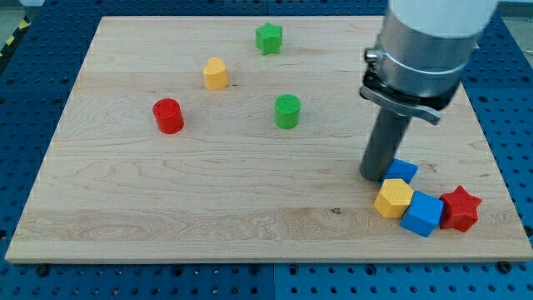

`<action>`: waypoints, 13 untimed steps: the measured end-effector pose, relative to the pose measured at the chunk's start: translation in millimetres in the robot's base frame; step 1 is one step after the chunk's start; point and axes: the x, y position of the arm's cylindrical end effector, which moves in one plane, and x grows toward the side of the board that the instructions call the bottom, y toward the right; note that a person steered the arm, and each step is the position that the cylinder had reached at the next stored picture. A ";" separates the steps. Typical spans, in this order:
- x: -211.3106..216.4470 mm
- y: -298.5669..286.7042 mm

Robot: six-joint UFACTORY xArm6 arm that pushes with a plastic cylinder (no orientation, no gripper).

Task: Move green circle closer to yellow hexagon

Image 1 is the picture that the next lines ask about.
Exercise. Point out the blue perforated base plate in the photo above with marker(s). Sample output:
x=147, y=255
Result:
x=35, y=84

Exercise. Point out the green cylinder block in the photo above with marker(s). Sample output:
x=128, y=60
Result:
x=287, y=111

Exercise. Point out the yellow heart block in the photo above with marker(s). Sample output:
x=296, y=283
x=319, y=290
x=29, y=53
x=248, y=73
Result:
x=215, y=74

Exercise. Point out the light wooden board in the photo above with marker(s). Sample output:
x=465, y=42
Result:
x=232, y=186

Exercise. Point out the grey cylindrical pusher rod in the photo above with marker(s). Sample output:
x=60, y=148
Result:
x=387, y=133

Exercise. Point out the red cylinder block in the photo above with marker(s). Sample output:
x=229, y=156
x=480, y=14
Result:
x=168, y=115

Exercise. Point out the blue block behind rod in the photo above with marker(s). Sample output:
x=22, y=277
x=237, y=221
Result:
x=400, y=169

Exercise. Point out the green star block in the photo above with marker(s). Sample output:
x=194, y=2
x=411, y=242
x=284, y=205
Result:
x=268, y=38

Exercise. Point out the yellow hexagon block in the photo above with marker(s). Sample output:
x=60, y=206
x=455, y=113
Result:
x=393, y=198

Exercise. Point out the red star block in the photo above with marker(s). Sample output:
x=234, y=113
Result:
x=460, y=210

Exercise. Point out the blue cube block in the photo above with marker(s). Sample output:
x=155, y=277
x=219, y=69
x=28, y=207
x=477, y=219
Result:
x=423, y=215

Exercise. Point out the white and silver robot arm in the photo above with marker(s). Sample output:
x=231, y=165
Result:
x=420, y=53

